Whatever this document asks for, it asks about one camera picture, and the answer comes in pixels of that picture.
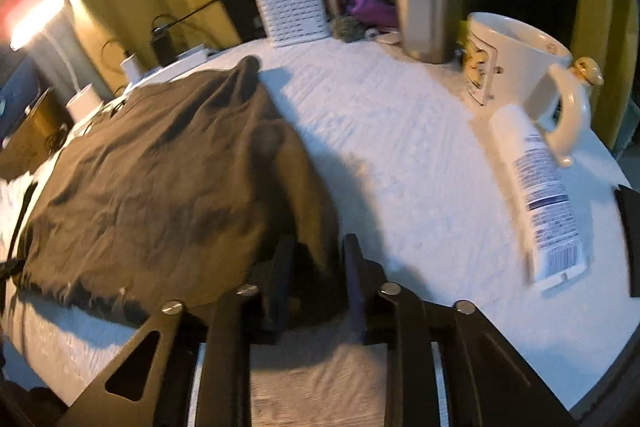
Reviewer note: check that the black charger adapter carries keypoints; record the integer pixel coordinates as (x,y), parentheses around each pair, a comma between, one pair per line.
(162,46)

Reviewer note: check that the brown cardboard box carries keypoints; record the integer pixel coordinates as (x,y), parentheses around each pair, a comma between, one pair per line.
(37,138)

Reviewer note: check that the white lotion tube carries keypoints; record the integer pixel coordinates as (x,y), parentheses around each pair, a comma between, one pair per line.
(549,226)

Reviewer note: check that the purple cloth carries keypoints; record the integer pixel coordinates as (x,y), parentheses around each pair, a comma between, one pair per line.
(373,12)

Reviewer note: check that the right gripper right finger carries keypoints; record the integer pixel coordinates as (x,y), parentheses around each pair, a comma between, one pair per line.
(370,295)

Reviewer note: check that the white power strip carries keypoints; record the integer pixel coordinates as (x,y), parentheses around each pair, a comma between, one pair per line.
(194,56)

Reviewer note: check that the white charger adapter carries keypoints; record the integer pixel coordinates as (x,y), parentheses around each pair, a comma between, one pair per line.
(131,67)

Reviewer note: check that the white bed cover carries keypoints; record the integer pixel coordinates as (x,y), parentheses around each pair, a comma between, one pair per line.
(414,174)

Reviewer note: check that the dark brown sweatshirt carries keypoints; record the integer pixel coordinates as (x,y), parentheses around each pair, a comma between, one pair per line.
(177,195)

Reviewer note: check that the cream ceramic mug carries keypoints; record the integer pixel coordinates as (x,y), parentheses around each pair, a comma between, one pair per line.
(510,62)

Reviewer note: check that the white desk lamp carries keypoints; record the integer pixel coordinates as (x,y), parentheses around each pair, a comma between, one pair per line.
(85,103)

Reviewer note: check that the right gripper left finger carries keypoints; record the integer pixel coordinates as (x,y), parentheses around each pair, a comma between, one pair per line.
(270,305)

